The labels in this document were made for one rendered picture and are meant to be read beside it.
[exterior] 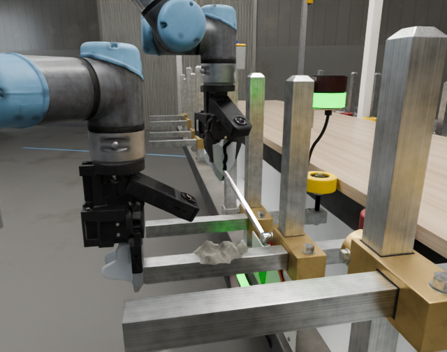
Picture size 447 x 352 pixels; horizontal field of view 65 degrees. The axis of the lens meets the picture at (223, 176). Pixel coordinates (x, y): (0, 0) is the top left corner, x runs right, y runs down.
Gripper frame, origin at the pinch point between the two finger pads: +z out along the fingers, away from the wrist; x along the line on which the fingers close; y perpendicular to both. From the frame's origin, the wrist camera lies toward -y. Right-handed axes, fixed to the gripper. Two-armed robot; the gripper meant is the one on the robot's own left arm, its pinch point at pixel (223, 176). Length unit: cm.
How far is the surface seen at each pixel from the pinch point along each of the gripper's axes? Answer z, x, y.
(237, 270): 7.9, 11.9, -24.0
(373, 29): -45, -135, 67
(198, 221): 10.1, 6.0, 1.0
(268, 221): 9.8, -7.1, -8.1
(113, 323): 92, 12, 82
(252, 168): -0.8, -7.7, -0.5
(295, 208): -0.5, 0.4, -24.2
